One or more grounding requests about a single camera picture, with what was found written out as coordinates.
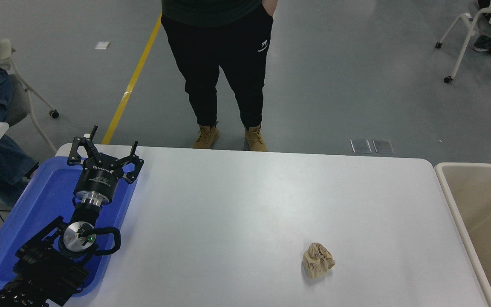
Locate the white frame grey seat chair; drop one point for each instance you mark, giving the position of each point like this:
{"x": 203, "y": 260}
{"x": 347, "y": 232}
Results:
{"x": 17, "y": 106}

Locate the blue plastic tray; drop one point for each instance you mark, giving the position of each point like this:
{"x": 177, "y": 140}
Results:
{"x": 45, "y": 204}

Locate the yellow floor tape line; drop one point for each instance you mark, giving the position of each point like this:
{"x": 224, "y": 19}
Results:
{"x": 131, "y": 83}

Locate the crumpled tan paper ball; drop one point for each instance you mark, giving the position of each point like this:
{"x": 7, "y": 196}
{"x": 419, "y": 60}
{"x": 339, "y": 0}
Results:
{"x": 318, "y": 261}

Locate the standing person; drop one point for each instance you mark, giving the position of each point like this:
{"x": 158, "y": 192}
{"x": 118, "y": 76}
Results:
{"x": 220, "y": 55}

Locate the white wheeled chair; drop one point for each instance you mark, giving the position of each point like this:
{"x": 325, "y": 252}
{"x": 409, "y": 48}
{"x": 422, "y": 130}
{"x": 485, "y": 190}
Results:
{"x": 467, "y": 42}

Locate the white paper scrap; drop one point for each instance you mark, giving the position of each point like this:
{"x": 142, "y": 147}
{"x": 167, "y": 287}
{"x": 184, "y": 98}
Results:
{"x": 102, "y": 45}

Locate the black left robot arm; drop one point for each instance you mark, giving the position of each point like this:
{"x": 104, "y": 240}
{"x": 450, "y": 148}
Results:
{"x": 41, "y": 273}

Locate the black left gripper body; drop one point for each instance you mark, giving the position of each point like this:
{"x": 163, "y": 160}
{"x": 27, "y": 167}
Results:
{"x": 98, "y": 181}

